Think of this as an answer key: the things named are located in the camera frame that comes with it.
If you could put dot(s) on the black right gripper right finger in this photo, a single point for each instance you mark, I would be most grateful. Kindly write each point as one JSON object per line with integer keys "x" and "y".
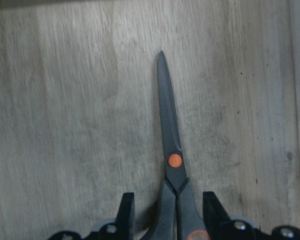
{"x": 214, "y": 214}

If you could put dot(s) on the grey orange scissors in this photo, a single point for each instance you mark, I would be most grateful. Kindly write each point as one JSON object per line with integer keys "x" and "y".
{"x": 176, "y": 215}

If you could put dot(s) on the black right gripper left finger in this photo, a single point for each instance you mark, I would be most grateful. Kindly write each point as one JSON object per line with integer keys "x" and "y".
{"x": 125, "y": 219}

